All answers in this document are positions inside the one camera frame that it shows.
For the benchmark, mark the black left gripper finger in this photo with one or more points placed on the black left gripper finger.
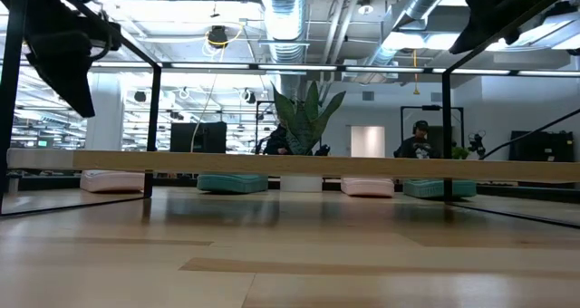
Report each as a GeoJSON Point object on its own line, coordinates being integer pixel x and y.
{"type": "Point", "coordinates": [72, 90]}

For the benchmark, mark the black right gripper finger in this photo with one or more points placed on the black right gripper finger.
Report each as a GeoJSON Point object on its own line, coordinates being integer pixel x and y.
{"type": "Point", "coordinates": [476, 29]}

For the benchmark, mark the pink slide sandal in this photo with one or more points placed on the pink slide sandal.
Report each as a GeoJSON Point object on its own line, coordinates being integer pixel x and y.
{"type": "Point", "coordinates": [367, 186]}
{"type": "Point", "coordinates": [111, 181]}

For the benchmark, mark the green slide sandal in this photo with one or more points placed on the green slide sandal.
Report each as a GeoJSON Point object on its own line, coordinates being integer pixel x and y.
{"type": "Point", "coordinates": [426, 189]}
{"type": "Point", "coordinates": [231, 183]}

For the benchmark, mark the background black robot arm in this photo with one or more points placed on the background black robot arm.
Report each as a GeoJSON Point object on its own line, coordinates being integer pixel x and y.
{"type": "Point", "coordinates": [476, 144]}

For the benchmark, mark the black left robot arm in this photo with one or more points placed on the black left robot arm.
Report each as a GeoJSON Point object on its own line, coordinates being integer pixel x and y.
{"type": "Point", "coordinates": [68, 13]}

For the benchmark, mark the white building column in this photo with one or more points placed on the white building column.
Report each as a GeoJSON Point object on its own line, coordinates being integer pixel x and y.
{"type": "Point", "coordinates": [104, 113]}

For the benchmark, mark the black computer monitor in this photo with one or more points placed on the black computer monitor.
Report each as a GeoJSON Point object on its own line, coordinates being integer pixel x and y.
{"type": "Point", "coordinates": [181, 138]}

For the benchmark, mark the small green background plant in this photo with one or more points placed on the small green background plant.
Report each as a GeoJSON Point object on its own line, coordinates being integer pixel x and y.
{"type": "Point", "coordinates": [460, 153]}

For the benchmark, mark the person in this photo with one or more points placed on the person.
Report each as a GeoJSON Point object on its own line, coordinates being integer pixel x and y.
{"type": "Point", "coordinates": [277, 145]}
{"type": "Point", "coordinates": [417, 147]}

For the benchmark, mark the black wide screen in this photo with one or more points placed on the black wide screen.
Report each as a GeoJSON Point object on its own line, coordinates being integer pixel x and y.
{"type": "Point", "coordinates": [541, 146]}

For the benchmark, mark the bright white doorway panel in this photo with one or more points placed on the bright white doorway panel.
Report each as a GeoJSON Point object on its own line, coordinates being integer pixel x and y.
{"type": "Point", "coordinates": [368, 141]}

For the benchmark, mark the green snake plant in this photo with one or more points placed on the green snake plant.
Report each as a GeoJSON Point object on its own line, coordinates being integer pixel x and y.
{"type": "Point", "coordinates": [306, 122]}

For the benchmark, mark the white plant pot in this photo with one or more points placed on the white plant pot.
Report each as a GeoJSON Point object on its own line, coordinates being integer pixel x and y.
{"type": "Point", "coordinates": [301, 184]}

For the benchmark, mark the silver ventilation duct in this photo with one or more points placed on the silver ventilation duct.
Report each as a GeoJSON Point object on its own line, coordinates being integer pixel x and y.
{"type": "Point", "coordinates": [284, 13]}
{"type": "Point", "coordinates": [426, 0]}

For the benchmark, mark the black metal rig frame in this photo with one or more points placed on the black metal rig frame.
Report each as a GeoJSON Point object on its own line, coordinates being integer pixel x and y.
{"type": "Point", "coordinates": [156, 108]}

